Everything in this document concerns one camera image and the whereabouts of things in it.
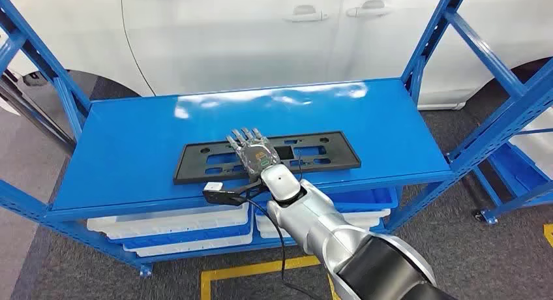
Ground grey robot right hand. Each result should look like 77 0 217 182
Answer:
226 128 281 178

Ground black plastic bracket part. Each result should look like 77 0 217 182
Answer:
173 131 362 186

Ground large blue metal shelf rack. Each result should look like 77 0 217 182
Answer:
0 0 553 278

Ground blue wheeled shelf cart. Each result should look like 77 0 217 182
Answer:
471 108 553 226

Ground blue plastic bin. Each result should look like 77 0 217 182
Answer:
108 223 254 250
321 186 399 213

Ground translucent white plastic bin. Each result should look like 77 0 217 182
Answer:
86 202 253 241

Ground white car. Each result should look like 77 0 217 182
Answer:
0 0 553 111

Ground blue plastic tray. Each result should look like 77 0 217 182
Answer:
488 142 553 206

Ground large white plastic bin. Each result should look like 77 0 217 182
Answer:
509 110 553 180

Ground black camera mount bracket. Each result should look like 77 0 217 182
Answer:
233 179 265 202

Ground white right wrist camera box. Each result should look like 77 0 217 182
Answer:
202 182 243 206

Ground black camera cable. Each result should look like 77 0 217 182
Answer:
246 198 323 300

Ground white car door handle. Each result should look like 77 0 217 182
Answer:
345 0 392 18
282 5 329 23

